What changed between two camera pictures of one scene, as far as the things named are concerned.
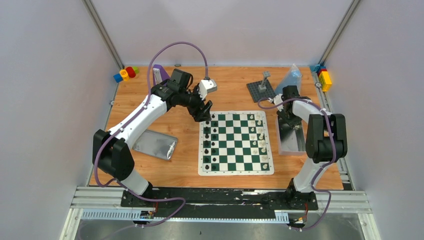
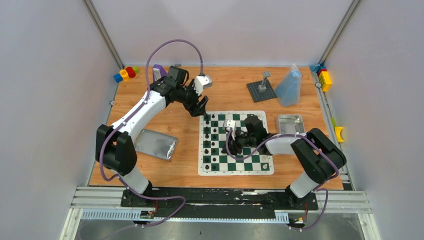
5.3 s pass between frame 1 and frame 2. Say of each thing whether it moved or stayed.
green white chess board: stayed
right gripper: moved
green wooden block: stayed
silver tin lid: stayed
